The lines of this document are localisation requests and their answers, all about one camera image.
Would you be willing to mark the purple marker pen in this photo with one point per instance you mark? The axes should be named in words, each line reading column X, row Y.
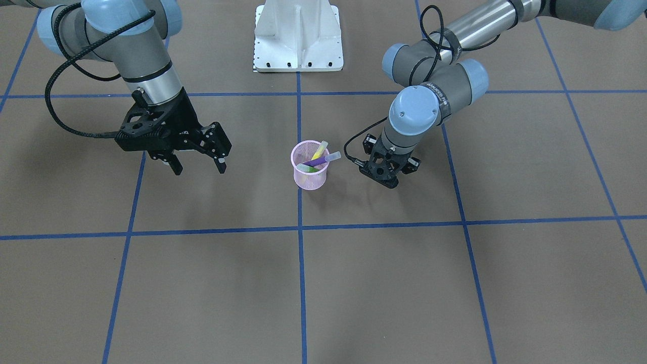
column 323, row 159

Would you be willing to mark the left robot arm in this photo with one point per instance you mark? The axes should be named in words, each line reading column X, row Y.
column 439, row 77

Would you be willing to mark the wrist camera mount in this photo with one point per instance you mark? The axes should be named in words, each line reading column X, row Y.
column 382, row 166
column 144, row 129

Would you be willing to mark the yellow marker pen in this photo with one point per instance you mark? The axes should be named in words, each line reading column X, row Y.
column 320, row 150

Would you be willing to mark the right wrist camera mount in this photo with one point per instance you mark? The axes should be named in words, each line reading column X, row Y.
column 144, row 129

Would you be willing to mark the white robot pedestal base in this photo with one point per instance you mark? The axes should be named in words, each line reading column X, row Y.
column 297, row 36

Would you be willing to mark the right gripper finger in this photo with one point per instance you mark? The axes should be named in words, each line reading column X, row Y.
column 214, row 142
column 173, row 162

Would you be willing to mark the pink mesh pen holder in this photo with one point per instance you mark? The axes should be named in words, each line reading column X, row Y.
column 310, row 178

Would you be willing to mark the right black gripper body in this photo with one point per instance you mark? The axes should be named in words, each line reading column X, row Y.
column 185, row 123

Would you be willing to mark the green marker pen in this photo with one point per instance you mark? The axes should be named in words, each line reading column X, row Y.
column 306, row 168

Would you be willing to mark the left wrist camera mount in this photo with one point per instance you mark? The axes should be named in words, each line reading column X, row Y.
column 382, row 166

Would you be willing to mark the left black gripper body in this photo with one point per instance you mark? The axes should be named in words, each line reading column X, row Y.
column 412, row 164

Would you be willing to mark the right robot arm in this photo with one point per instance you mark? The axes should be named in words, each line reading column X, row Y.
column 124, row 40

